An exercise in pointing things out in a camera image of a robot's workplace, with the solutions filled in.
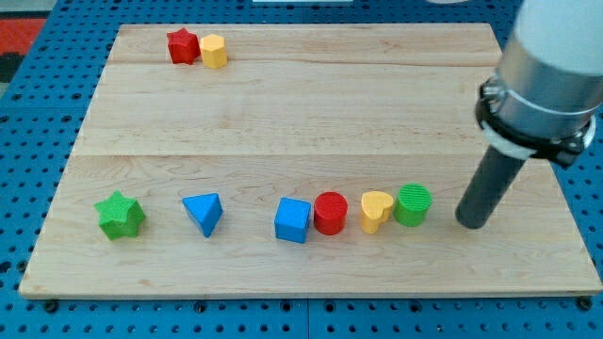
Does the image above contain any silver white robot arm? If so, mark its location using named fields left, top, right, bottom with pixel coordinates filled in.
left=476, top=0, right=602, bottom=168

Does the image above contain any blue cube block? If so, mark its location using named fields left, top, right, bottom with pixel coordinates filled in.
left=274, top=197, right=311, bottom=244

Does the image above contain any yellow heart block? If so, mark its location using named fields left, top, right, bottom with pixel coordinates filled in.
left=360, top=191, right=394, bottom=234

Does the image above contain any light wooden board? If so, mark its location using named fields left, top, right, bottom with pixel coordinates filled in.
left=19, top=24, right=602, bottom=299

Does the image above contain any red cylinder block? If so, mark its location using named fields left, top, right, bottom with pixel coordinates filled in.
left=314, top=191, right=349, bottom=235

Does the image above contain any blue triangle block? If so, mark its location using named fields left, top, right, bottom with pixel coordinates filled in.
left=182, top=193, right=223, bottom=237

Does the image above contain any green cylinder block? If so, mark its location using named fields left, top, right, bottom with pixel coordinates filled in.
left=393, top=183, right=432, bottom=227

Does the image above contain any yellow hexagon block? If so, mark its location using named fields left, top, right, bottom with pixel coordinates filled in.
left=200, top=34, right=228, bottom=69

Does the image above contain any red star block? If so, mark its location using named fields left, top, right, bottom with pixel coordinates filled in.
left=166, top=27, right=201, bottom=65

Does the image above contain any green star block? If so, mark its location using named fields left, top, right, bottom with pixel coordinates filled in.
left=94, top=190, right=146, bottom=240

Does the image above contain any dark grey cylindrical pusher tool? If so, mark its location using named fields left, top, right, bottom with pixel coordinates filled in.
left=455, top=146, right=526, bottom=229

